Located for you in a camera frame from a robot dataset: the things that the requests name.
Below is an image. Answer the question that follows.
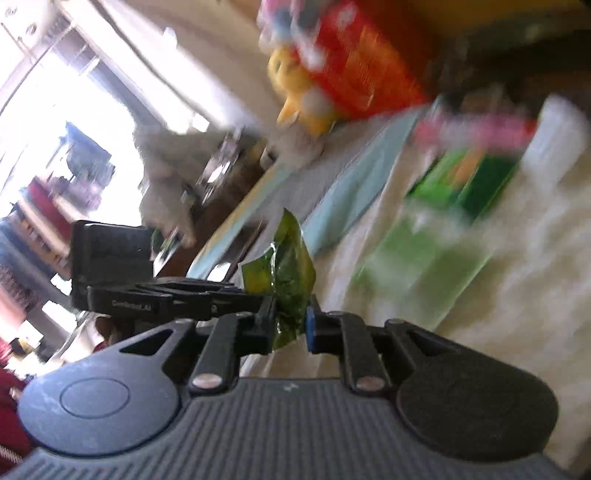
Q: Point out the small pink snack packet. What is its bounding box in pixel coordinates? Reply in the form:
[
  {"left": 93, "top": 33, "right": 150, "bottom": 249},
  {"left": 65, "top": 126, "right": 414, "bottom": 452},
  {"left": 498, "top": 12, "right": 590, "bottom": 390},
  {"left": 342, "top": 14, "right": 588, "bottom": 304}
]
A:
[{"left": 413, "top": 111, "right": 539, "bottom": 153}]

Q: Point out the pale green snack packet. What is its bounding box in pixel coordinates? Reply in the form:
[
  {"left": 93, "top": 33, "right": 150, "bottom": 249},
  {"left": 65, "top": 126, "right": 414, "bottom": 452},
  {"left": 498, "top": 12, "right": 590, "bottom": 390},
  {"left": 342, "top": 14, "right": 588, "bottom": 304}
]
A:
[{"left": 353, "top": 203, "right": 497, "bottom": 326}]

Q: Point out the pastel plush bunny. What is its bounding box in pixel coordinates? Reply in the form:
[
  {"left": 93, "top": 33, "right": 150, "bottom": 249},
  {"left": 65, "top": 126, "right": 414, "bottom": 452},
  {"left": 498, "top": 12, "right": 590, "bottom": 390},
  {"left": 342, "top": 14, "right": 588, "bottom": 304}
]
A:
[{"left": 256, "top": 0, "right": 333, "bottom": 65}]

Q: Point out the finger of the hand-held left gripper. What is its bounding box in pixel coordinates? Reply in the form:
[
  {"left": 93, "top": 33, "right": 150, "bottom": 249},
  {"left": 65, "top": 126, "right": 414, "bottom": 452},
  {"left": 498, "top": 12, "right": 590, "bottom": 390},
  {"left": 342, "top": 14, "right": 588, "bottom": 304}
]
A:
[
  {"left": 211, "top": 294, "right": 267, "bottom": 320},
  {"left": 150, "top": 276, "right": 245, "bottom": 297}
]

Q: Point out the red biscuit gift bag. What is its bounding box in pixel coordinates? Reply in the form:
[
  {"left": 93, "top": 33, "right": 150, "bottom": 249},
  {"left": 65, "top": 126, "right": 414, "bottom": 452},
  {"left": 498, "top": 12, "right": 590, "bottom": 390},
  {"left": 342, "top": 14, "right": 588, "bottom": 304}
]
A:
[{"left": 295, "top": 0, "right": 430, "bottom": 121}]

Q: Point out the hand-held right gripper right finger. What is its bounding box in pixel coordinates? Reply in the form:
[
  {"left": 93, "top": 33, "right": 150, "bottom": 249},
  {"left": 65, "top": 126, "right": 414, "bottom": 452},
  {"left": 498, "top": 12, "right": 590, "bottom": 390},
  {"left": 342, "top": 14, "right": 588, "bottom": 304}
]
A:
[{"left": 305, "top": 295, "right": 462, "bottom": 393}]

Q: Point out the red knitted clothing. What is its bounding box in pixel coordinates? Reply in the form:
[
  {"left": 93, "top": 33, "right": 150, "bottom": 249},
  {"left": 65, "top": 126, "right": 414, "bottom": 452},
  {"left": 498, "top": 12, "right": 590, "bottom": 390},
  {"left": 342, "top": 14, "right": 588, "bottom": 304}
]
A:
[{"left": 0, "top": 337, "right": 34, "bottom": 468}]

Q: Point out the yellow plush duck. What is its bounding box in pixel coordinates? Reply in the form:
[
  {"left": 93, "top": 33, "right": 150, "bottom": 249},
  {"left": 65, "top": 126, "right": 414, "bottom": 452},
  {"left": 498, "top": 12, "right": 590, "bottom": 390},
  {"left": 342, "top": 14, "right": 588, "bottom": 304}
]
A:
[{"left": 268, "top": 44, "right": 338, "bottom": 137}]

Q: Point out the shiny dark green snack packet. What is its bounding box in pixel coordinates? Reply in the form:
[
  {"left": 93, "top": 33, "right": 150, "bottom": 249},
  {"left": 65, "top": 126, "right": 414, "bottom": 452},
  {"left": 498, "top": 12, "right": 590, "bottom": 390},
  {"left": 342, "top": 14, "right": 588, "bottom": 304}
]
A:
[{"left": 239, "top": 208, "right": 317, "bottom": 352}]

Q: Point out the bright green snack packet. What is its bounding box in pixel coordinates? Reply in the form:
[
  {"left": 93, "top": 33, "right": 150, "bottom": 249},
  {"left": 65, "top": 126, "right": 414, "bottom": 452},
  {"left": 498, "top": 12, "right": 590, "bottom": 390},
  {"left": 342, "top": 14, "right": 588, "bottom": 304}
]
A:
[{"left": 409, "top": 150, "right": 520, "bottom": 222}]

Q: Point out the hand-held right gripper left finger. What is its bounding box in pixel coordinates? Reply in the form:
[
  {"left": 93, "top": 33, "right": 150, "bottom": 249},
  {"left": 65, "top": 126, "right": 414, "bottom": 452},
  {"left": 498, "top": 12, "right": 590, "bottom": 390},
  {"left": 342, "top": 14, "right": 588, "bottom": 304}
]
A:
[{"left": 117, "top": 298, "right": 277, "bottom": 391}]

